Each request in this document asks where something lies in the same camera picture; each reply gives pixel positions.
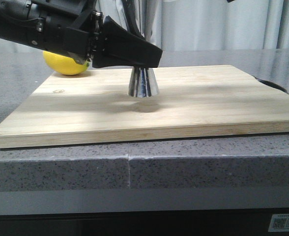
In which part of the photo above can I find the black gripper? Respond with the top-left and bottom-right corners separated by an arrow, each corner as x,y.
0,0 -> 103,64

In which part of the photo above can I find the yellow lemon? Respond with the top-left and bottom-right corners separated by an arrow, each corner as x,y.
43,51 -> 89,75

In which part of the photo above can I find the black cutting board handle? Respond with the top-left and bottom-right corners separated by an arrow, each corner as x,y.
255,77 -> 288,94

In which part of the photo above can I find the grey curtain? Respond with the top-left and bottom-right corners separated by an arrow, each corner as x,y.
0,0 -> 289,53

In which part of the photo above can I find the wooden cutting board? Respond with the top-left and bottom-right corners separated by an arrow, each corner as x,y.
0,65 -> 289,148

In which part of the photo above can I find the white QR code sticker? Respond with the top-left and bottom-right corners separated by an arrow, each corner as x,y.
268,214 -> 289,233

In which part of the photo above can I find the steel double jigger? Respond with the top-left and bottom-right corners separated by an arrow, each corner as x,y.
127,0 -> 161,98

